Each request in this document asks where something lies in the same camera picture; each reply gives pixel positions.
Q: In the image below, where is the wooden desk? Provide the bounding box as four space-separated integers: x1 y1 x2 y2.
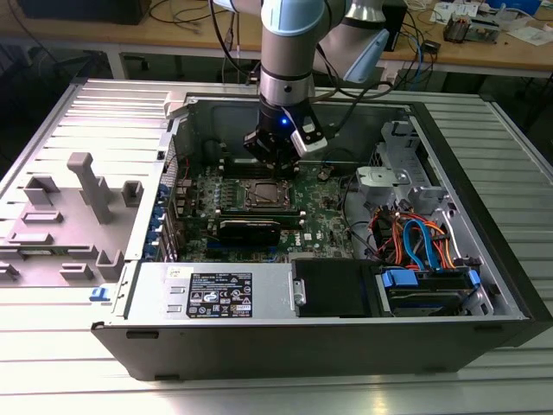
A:
0 0 553 81

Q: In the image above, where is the black PC case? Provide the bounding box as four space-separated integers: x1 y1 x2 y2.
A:
90 88 553 382

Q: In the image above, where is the grey electronic device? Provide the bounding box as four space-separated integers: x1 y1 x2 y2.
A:
468 7 511 44

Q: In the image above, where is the hard disk in blue carrier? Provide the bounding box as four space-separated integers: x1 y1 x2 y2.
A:
378 265 483 316

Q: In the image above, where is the silver CPU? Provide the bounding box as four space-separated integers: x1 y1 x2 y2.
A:
253 182 282 203

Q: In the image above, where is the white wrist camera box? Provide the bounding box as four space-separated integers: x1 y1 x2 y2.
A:
289 114 328 157

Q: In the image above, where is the finned CPU cooler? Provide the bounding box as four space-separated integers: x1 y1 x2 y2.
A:
444 12 472 43

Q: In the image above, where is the silver metal bracket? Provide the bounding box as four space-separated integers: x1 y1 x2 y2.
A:
354 166 411 204

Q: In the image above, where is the orange power wire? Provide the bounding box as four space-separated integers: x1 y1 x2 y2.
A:
395 211 459 271

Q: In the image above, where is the grey parts rack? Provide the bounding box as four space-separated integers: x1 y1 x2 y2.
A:
0 151 146 289

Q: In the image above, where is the black upright box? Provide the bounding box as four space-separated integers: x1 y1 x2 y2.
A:
384 2 410 53

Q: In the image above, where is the CPU socket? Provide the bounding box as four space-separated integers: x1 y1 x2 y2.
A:
243 176 298 212

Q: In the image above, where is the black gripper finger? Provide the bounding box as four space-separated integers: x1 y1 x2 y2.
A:
283 150 302 179
244 131 282 178

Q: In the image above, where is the red orange wire bundle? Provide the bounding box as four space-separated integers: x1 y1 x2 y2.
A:
369 206 405 263

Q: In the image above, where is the black round component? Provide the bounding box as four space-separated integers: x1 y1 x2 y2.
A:
202 137 222 164

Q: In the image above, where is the green motherboard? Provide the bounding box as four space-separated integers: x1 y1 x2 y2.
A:
172 160 377 265

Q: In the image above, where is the metal socket cover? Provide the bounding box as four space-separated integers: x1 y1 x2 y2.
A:
245 177 293 211

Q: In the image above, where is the grey corner fixture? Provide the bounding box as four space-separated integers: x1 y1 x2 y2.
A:
163 92 196 120

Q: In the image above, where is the silver power supply unit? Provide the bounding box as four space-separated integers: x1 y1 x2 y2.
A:
124 261 299 321

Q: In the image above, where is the blue data wire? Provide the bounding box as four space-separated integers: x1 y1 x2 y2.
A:
404 219 437 271

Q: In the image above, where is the white paper sheet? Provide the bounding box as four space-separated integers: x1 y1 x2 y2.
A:
507 24 553 47

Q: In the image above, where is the black wire loop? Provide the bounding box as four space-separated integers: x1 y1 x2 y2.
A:
322 148 362 174

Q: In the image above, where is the black computer tower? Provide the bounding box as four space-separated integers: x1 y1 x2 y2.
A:
19 0 152 25

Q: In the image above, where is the printed white paper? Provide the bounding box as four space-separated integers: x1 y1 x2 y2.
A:
429 2 480 22

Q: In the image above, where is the graphics expansion card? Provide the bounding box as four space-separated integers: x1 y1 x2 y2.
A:
215 218 282 250

